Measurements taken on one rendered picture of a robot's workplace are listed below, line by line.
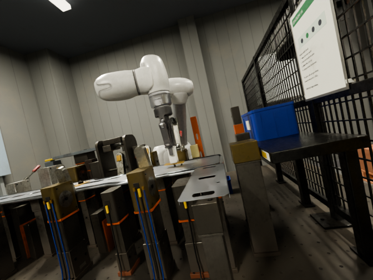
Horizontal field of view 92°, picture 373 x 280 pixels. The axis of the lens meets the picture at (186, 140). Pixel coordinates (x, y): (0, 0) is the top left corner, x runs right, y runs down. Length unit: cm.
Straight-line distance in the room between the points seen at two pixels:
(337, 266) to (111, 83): 89
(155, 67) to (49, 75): 356
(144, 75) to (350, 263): 85
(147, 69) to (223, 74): 290
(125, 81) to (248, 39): 328
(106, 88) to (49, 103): 343
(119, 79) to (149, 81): 11
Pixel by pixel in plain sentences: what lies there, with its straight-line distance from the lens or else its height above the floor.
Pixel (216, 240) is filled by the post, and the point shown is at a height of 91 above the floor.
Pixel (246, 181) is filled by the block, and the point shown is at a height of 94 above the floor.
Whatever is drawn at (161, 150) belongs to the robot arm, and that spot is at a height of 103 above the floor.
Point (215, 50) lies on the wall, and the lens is 372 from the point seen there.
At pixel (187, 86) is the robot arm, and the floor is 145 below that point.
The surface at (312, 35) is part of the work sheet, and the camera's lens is 74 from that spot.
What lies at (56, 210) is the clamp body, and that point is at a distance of 80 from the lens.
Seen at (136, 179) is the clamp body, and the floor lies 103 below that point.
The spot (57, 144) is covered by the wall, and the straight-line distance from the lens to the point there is 406.
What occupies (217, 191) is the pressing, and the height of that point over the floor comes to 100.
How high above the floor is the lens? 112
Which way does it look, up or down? 2 degrees down
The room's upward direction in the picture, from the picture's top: 12 degrees counter-clockwise
